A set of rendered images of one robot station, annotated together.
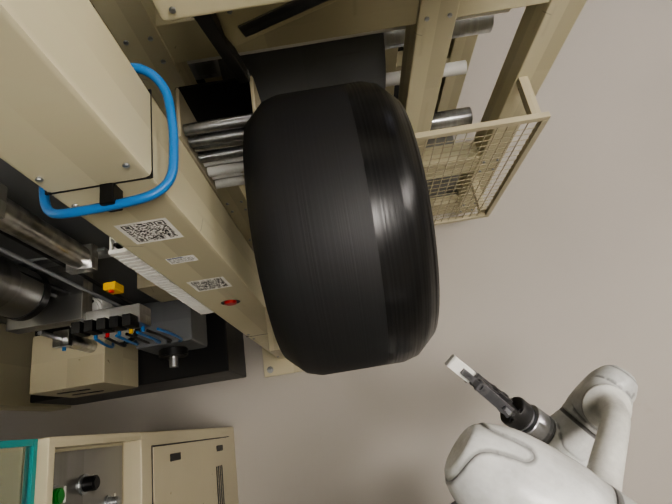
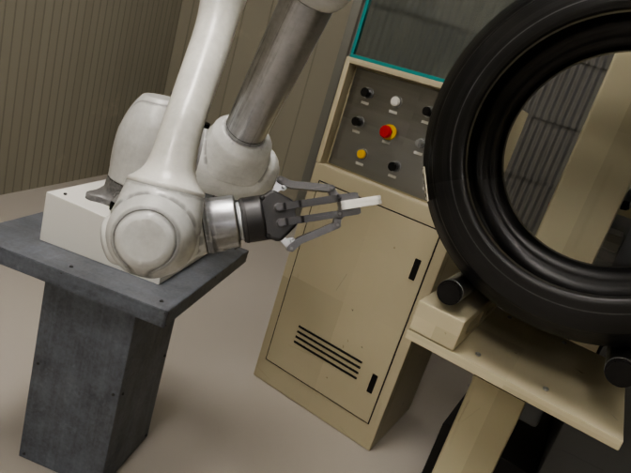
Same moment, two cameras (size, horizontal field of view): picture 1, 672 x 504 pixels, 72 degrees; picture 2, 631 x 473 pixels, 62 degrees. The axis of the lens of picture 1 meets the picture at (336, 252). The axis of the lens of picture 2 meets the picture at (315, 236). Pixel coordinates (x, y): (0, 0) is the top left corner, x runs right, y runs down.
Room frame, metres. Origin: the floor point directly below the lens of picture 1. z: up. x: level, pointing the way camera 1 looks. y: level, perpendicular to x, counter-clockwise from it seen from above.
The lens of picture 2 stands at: (0.44, -1.05, 1.18)
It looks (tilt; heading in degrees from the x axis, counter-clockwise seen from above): 17 degrees down; 118
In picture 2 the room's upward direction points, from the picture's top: 17 degrees clockwise
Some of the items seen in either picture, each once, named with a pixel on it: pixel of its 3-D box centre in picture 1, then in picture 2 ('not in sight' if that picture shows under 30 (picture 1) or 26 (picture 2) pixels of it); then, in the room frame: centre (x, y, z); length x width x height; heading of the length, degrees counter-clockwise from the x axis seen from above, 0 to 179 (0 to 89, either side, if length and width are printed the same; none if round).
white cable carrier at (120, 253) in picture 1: (174, 278); not in sight; (0.34, 0.36, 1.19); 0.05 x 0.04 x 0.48; 0
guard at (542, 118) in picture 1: (387, 194); not in sight; (0.73, -0.21, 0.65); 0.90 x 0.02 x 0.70; 90
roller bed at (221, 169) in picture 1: (231, 139); not in sight; (0.77, 0.24, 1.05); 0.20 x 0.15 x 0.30; 90
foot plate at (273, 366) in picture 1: (290, 342); not in sight; (0.37, 0.27, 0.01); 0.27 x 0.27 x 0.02; 0
